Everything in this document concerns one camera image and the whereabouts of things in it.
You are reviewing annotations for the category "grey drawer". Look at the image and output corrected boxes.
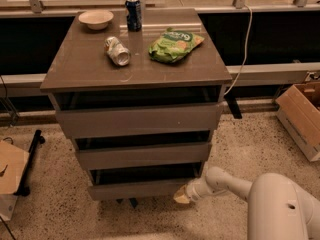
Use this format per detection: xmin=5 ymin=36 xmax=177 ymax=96
xmin=75 ymin=130 xmax=211 ymax=169
xmin=88 ymin=162 xmax=204 ymax=201
xmin=56 ymin=86 xmax=221 ymax=139

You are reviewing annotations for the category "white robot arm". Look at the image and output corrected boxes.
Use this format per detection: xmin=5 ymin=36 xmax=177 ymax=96
xmin=174 ymin=167 xmax=320 ymax=240

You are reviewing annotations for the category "silver lying can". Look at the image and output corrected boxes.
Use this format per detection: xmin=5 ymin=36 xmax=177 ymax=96
xmin=104 ymin=36 xmax=131 ymax=66

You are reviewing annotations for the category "grey bottom drawer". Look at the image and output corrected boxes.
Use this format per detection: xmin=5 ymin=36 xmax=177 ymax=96
xmin=88 ymin=162 xmax=204 ymax=201

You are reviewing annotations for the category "cardboard box left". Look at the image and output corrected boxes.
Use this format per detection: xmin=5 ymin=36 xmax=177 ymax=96
xmin=0 ymin=140 xmax=30 ymax=222

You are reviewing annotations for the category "grey drawer cabinet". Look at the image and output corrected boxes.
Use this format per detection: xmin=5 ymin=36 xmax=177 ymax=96
xmin=39 ymin=7 xmax=233 ymax=209

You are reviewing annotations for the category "grey top drawer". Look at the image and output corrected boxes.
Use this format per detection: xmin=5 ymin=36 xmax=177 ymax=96
xmin=56 ymin=86 xmax=221 ymax=139

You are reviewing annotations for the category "white cable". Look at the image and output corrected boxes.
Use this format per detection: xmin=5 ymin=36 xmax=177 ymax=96
xmin=223 ymin=4 xmax=253 ymax=97

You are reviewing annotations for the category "grey middle drawer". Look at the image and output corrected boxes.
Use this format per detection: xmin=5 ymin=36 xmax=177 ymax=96
xmin=75 ymin=130 xmax=211 ymax=169

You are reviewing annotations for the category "black bracket leg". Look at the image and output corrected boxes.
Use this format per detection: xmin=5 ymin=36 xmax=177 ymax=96
xmin=224 ymin=93 xmax=242 ymax=119

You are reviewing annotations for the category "white bowl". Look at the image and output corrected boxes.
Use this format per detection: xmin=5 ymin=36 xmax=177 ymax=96
xmin=78 ymin=10 xmax=114 ymax=30

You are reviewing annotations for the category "cardboard box right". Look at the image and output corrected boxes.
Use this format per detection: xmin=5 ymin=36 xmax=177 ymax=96
xmin=276 ymin=81 xmax=320 ymax=162

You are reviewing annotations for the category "black stand bar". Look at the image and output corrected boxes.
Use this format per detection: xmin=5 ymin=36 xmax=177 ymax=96
xmin=14 ymin=129 xmax=45 ymax=196

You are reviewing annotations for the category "green chip bag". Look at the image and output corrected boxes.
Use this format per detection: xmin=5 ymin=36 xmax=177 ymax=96
xmin=148 ymin=28 xmax=204 ymax=63

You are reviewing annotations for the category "blue soda can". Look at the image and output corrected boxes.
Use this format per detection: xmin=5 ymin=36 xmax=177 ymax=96
xmin=125 ymin=0 xmax=142 ymax=31

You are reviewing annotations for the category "cardboard box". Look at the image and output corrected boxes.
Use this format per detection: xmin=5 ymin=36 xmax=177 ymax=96
xmin=276 ymin=81 xmax=320 ymax=162
xmin=0 ymin=140 xmax=30 ymax=222

